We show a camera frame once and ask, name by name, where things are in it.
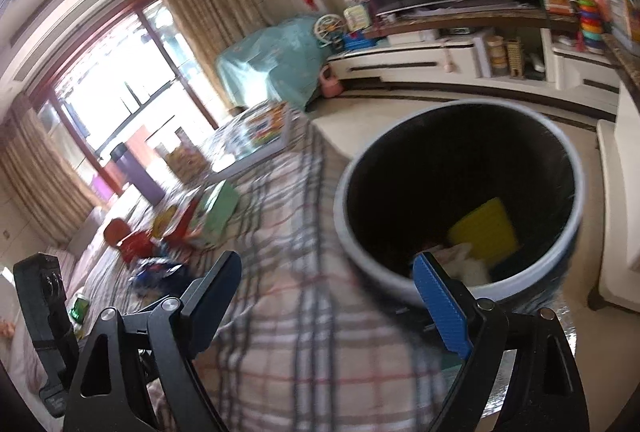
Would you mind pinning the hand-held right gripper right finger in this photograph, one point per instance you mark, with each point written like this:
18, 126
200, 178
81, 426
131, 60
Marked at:
442, 304

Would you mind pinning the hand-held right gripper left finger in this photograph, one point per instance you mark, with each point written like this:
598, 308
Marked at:
205, 314

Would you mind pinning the white round trash bin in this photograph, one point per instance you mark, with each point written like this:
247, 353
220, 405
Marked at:
450, 172

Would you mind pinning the green can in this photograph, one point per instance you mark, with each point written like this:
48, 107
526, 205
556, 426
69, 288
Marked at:
79, 312

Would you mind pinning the white crumpled paper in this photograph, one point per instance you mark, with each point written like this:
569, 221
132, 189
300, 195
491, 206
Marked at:
467, 264

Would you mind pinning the blue snack packet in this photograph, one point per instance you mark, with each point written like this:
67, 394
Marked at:
157, 272

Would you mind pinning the yellow flat wrapper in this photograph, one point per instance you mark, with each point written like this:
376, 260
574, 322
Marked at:
485, 227

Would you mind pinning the plaid tablecloth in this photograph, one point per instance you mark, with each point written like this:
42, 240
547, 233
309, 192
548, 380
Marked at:
300, 312

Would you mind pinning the green box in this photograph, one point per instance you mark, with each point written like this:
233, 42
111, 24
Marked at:
217, 214

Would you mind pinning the red snack packet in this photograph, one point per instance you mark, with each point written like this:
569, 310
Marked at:
127, 239

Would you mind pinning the beige curtain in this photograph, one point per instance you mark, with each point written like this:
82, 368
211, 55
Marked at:
210, 22
40, 182

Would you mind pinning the clear popcorn jar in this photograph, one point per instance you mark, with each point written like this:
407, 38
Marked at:
184, 159

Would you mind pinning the purple bottle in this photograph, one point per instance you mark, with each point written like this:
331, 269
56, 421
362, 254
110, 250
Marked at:
137, 172

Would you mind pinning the colourful picture book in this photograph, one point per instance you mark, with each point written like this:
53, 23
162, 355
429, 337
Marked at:
255, 137

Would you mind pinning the red-framed glass door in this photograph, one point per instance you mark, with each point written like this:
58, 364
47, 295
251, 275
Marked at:
125, 77

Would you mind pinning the white TV stand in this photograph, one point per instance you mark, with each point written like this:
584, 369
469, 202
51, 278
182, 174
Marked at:
415, 62

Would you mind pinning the pink toy kettle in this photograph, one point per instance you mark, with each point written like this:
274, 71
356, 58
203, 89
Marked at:
331, 84

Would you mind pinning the small stacked jars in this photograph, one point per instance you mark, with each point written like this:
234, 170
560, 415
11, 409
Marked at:
496, 54

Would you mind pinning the teal furniture cover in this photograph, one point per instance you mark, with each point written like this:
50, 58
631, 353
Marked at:
275, 57

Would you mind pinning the blue toy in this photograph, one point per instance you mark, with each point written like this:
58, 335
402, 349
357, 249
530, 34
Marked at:
357, 42

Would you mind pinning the ferris wheel toy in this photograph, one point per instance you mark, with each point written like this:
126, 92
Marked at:
329, 29

